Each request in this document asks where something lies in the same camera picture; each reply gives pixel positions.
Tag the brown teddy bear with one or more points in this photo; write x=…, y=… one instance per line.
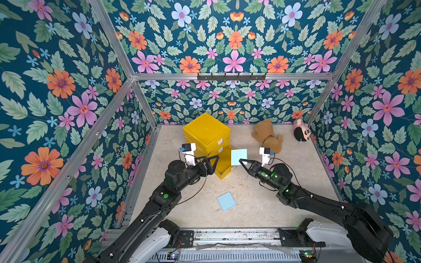
x=263, y=132

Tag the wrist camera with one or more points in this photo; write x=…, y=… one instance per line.
x=267, y=156
x=188, y=152

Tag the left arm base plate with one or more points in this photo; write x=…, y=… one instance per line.
x=181, y=239

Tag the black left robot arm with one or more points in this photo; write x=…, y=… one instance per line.
x=164, y=198

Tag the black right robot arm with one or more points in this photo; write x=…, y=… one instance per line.
x=369, y=234

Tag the yellow bottom drawer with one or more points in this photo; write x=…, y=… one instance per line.
x=224, y=167

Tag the pink black plush toy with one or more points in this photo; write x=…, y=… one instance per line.
x=302, y=131

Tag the yellow plastic drawer cabinet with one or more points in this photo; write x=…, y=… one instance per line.
x=208, y=134

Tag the black wall hook rail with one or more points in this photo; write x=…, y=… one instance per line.
x=221, y=77

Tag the blue sticky note pad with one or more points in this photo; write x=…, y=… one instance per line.
x=238, y=154
x=226, y=201

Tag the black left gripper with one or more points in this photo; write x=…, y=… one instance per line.
x=206, y=169

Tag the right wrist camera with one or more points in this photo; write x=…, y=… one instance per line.
x=267, y=156

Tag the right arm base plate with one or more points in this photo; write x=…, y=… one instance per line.
x=297, y=238

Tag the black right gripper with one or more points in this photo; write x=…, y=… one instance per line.
x=254, y=167

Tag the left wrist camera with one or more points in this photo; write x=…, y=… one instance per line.
x=188, y=152

